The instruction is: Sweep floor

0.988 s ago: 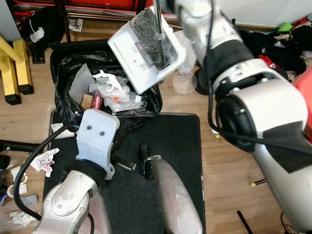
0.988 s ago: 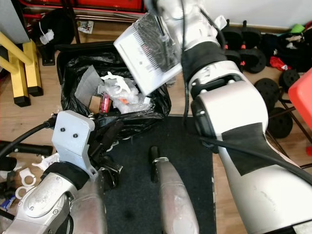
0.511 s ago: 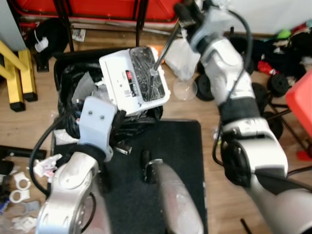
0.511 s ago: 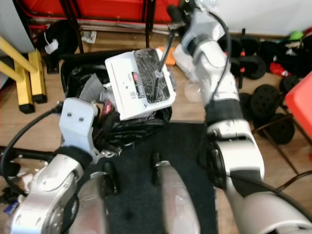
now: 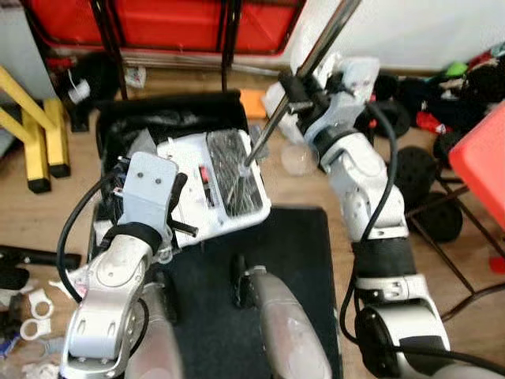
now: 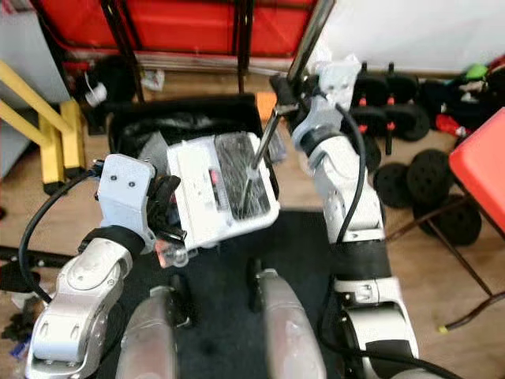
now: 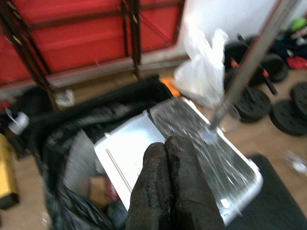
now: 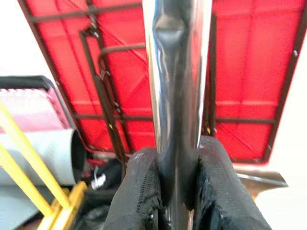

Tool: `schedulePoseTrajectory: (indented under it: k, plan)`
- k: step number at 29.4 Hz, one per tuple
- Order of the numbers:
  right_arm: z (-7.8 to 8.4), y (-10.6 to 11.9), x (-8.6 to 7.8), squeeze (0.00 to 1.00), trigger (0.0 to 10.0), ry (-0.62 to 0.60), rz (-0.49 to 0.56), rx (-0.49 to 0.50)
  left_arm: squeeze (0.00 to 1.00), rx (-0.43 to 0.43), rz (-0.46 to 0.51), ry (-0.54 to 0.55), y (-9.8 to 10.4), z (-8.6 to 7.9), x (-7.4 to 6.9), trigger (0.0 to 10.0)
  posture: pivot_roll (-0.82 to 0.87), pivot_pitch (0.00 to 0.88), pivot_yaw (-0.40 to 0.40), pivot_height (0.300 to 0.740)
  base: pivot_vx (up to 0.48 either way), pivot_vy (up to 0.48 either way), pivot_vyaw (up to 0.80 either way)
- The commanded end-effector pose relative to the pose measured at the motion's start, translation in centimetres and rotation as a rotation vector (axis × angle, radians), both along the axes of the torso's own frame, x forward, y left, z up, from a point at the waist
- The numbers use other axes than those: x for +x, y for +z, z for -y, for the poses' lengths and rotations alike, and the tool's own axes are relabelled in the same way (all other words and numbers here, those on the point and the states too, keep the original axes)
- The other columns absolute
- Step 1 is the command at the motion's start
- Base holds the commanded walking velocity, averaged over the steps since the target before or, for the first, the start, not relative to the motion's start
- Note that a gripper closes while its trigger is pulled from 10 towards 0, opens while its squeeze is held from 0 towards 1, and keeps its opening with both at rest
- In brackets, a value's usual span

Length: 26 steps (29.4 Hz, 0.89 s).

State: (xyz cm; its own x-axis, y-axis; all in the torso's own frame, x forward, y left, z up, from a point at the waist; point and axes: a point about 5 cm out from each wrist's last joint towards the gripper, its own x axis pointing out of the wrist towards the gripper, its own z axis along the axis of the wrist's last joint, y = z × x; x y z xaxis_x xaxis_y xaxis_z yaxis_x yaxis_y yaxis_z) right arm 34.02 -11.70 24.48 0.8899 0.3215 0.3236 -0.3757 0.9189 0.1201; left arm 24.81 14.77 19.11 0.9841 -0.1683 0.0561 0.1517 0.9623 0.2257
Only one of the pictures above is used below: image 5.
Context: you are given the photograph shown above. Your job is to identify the black rubbish bag bin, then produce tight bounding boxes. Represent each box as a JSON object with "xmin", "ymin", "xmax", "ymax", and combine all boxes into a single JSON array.
[{"xmin": 93, "ymin": 91, "xmax": 249, "ymax": 261}]

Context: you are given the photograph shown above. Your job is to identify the black floor mat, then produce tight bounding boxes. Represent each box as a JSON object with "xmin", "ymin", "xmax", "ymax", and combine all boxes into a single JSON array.
[{"xmin": 162, "ymin": 205, "xmax": 344, "ymax": 379}]

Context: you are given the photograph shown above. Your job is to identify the black dumbbell red label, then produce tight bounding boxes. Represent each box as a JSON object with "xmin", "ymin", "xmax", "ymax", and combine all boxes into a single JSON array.
[{"xmin": 367, "ymin": 73, "xmax": 413, "ymax": 137}]

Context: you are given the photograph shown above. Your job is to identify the white plastic dustpan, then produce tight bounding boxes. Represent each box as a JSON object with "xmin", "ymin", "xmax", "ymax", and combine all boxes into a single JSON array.
[{"xmin": 154, "ymin": 128, "xmax": 273, "ymax": 250}]

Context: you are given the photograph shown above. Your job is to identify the orange foam block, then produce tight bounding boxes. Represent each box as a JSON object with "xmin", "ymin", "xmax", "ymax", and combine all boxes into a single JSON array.
[{"xmin": 239, "ymin": 88, "xmax": 269, "ymax": 119}]

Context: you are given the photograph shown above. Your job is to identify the yellow steel exercise frame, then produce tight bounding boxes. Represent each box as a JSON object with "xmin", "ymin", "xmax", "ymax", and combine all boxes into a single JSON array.
[{"xmin": 0, "ymin": 63, "xmax": 72, "ymax": 194}]

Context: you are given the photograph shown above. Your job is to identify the silver robot right leg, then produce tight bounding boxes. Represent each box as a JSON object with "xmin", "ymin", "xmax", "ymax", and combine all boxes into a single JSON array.
[{"xmin": 230, "ymin": 254, "xmax": 334, "ymax": 379}]

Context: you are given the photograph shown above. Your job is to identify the black bundle white tag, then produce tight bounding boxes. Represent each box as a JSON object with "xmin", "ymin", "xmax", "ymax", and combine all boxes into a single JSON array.
[{"xmin": 67, "ymin": 51, "xmax": 121, "ymax": 133}]

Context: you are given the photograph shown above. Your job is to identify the black weight plate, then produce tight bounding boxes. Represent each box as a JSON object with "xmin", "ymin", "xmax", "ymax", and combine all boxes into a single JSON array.
[
  {"xmin": 410, "ymin": 201, "xmax": 466, "ymax": 243},
  {"xmin": 395, "ymin": 146, "xmax": 444, "ymax": 206},
  {"xmin": 430, "ymin": 130, "xmax": 466, "ymax": 167}
]

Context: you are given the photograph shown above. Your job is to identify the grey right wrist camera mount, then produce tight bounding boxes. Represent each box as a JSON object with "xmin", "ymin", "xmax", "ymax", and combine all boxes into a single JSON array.
[{"xmin": 312, "ymin": 57, "xmax": 381, "ymax": 131}]

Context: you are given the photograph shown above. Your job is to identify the steel broom white handle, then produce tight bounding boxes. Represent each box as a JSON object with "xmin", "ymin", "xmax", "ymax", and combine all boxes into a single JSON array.
[{"xmin": 207, "ymin": 0, "xmax": 364, "ymax": 218}]

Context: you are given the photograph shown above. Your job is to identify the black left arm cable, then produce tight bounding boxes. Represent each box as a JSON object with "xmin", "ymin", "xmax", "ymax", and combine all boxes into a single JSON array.
[{"xmin": 57, "ymin": 170, "xmax": 127, "ymax": 305}]

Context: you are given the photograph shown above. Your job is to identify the white plastic ring clip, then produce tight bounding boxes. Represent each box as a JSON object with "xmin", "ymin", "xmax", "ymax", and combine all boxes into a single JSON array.
[{"xmin": 28, "ymin": 292, "xmax": 54, "ymax": 318}]

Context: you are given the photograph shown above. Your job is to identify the white wrench shaped clips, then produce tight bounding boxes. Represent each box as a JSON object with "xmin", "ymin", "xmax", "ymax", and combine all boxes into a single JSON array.
[{"xmin": 17, "ymin": 317, "xmax": 50, "ymax": 342}]

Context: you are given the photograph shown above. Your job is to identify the red folded table dark frame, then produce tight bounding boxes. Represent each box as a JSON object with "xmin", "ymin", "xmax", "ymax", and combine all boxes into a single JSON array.
[{"xmin": 22, "ymin": 0, "xmax": 307, "ymax": 99}]

